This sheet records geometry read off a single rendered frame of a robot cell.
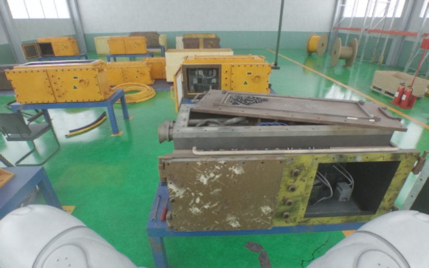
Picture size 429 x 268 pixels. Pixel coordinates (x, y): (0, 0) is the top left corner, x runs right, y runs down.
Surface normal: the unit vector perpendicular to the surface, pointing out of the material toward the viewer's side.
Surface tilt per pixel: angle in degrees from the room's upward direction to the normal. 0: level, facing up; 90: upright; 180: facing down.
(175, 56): 90
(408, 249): 19
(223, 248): 0
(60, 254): 27
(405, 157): 90
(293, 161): 90
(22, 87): 90
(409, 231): 2
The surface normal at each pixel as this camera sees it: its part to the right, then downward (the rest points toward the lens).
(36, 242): 0.02, -0.68
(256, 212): 0.03, 0.47
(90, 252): 0.69, -0.73
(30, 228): -0.08, -0.80
